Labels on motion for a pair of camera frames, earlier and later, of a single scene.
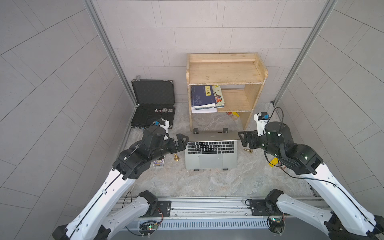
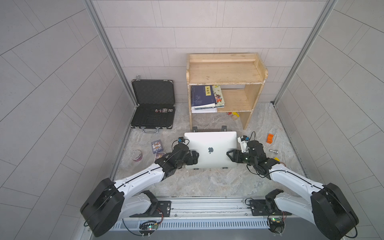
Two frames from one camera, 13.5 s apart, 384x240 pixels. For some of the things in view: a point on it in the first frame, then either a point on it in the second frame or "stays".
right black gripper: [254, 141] to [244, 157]
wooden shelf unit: [247, 69] stays
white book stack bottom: [204, 110] stays
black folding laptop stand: [225, 131] to [224, 128]
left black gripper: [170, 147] to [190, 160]
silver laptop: [211, 150] stays
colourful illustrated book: [219, 96] stays
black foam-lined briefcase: [155, 99] stays
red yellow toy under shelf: [235, 113] stays
